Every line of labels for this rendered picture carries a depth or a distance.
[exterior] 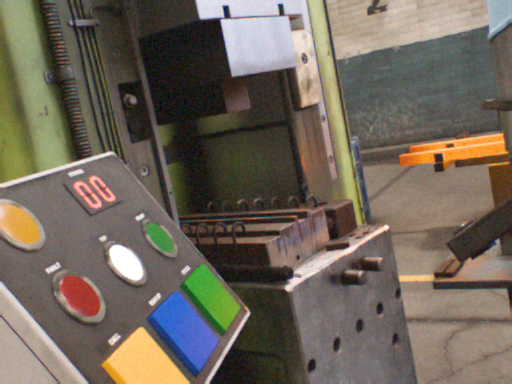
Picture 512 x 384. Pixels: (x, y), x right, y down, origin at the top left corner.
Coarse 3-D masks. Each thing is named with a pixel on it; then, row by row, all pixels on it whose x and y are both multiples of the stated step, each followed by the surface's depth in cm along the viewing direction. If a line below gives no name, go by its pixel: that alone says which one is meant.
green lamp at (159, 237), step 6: (150, 228) 77; (156, 228) 78; (150, 234) 76; (156, 234) 77; (162, 234) 78; (168, 234) 80; (156, 240) 76; (162, 240) 77; (168, 240) 78; (162, 246) 76; (168, 246) 77; (168, 252) 77
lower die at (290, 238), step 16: (304, 208) 130; (320, 208) 126; (192, 224) 136; (208, 224) 133; (224, 224) 130; (256, 224) 124; (272, 224) 121; (288, 224) 119; (304, 224) 122; (320, 224) 126; (192, 240) 126; (208, 240) 123; (224, 240) 121; (240, 240) 118; (256, 240) 115; (272, 240) 114; (288, 240) 117; (304, 240) 121; (320, 240) 126; (208, 256) 121; (224, 256) 119; (240, 256) 116; (256, 256) 114; (272, 256) 113; (288, 256) 117; (304, 256) 121
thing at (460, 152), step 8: (480, 144) 138; (488, 144) 136; (496, 144) 135; (416, 152) 145; (424, 152) 143; (432, 152) 141; (448, 152) 139; (456, 152) 139; (464, 152) 138; (472, 152) 137; (480, 152) 137; (488, 152) 136; (496, 152) 135; (504, 152) 134; (400, 160) 144; (408, 160) 144; (416, 160) 143; (424, 160) 142; (432, 160) 141; (448, 160) 140
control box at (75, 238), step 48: (0, 192) 60; (48, 192) 66; (96, 192) 73; (144, 192) 83; (0, 240) 55; (48, 240) 60; (96, 240) 67; (144, 240) 74; (0, 288) 52; (48, 288) 56; (96, 288) 61; (144, 288) 68; (0, 336) 52; (48, 336) 52; (96, 336) 57
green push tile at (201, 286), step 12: (192, 276) 76; (204, 276) 79; (192, 288) 74; (204, 288) 76; (216, 288) 79; (192, 300) 74; (204, 300) 75; (216, 300) 77; (228, 300) 79; (204, 312) 74; (216, 312) 75; (228, 312) 77; (216, 324) 74; (228, 324) 75
